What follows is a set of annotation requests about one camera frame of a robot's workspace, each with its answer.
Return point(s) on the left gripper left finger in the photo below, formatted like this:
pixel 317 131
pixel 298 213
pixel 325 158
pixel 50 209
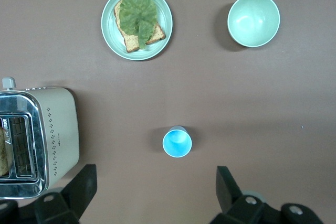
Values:
pixel 78 195

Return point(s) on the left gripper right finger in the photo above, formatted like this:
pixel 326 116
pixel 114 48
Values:
pixel 231 197

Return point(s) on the plain blue cup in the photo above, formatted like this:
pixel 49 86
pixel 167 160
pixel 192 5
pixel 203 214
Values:
pixel 177 142

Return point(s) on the beige and chrome toaster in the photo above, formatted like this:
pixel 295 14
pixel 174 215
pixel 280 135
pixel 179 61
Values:
pixel 60 129

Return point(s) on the brown toast slice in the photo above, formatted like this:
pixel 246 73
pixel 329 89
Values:
pixel 130 42
pixel 3 153

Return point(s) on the brown table cover cloth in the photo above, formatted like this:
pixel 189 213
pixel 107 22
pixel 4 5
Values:
pixel 236 103

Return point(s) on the pale green plate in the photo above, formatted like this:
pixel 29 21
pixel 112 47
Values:
pixel 110 32

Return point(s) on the pale green bowl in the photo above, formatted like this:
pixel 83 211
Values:
pixel 253 20

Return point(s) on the green lettuce leaf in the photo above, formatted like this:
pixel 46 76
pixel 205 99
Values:
pixel 136 14

